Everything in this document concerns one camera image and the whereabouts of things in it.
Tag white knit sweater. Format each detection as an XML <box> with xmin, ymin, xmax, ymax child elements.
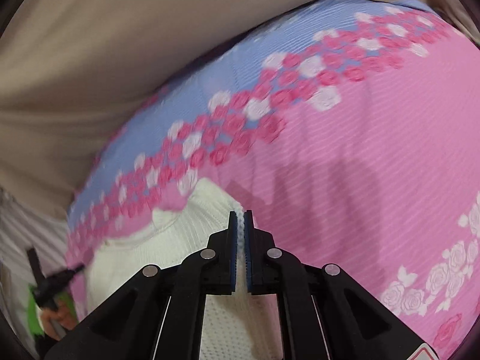
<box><xmin>85</xmin><ymin>178</ymin><xmax>283</xmax><ymax>359</ymax></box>

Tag person's left hand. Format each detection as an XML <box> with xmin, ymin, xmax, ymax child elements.
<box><xmin>40</xmin><ymin>301</ymin><xmax>78</xmax><ymax>341</ymax></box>

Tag green object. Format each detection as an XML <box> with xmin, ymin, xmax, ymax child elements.
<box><xmin>27</xmin><ymin>285</ymin><xmax>77</xmax><ymax>336</ymax></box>

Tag white striped cloth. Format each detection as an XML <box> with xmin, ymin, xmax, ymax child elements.
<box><xmin>0</xmin><ymin>191</ymin><xmax>68</xmax><ymax>353</ymax></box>

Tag pink floral quilt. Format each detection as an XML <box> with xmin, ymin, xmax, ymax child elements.
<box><xmin>66</xmin><ymin>0</ymin><xmax>479</xmax><ymax>359</ymax></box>

